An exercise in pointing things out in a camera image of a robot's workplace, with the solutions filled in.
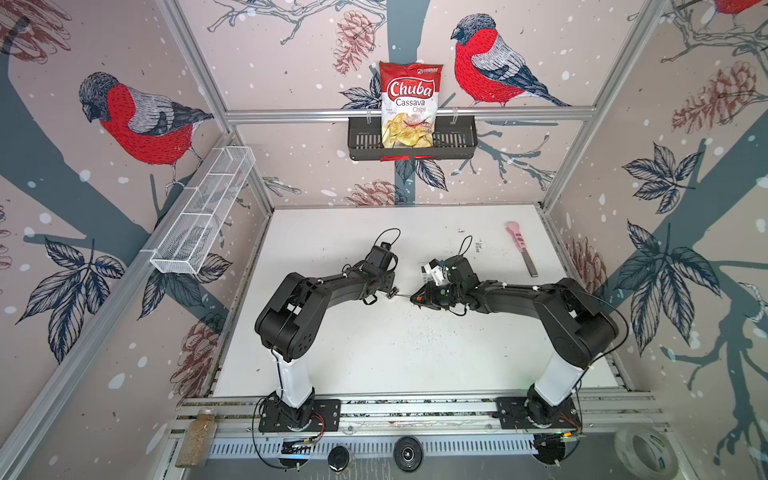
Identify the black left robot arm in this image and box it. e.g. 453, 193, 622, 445
254, 242, 398, 424

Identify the pink handled knife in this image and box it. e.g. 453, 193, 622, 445
506, 221, 538, 278

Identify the orange black screwdriver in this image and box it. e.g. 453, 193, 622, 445
387, 289, 421, 302

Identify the black round speaker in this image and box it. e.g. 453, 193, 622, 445
393, 436, 424, 473

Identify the glass jar with grains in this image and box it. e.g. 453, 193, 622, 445
175, 407, 217, 468

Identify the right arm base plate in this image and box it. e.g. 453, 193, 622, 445
493, 397, 582, 430

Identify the black round cap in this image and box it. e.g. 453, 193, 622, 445
327, 445, 351, 473

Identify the white mesh wall shelf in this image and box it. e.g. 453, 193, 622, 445
150, 146, 255, 275

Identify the black wire basket shelf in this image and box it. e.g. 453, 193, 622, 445
347, 116, 478, 162

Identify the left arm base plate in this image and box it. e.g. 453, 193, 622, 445
256, 393, 341, 433

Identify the Chuba cassava chips bag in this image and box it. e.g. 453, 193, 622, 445
379, 62, 443, 148

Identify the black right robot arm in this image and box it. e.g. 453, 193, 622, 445
410, 255, 619, 425

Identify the clear tape roll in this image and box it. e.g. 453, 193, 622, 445
614, 425, 679, 480

